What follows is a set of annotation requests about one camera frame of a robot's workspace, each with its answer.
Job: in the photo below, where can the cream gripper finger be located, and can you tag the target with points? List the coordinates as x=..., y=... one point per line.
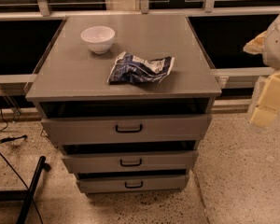
x=255, y=46
x=268, y=104

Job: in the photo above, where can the grey bottom drawer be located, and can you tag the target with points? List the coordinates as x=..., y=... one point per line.
x=133, y=183

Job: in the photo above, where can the grey drawer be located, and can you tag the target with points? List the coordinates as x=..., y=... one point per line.
x=130, y=162
x=133, y=183
x=126, y=129

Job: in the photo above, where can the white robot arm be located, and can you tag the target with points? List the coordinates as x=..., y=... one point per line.
x=268, y=45

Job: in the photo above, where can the grey middle drawer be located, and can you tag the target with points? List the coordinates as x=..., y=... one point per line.
x=130, y=162

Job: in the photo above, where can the grey drawer cabinet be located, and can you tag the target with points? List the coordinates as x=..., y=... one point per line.
x=72, y=82

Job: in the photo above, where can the grey top drawer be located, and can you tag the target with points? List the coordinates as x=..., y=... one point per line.
x=126, y=129

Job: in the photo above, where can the crumpled blue white bag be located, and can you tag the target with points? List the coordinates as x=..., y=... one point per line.
x=133, y=70

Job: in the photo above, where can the white ceramic bowl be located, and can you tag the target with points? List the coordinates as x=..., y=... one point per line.
x=99, y=39

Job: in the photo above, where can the black metal pole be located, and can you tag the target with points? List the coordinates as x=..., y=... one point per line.
x=31, y=190

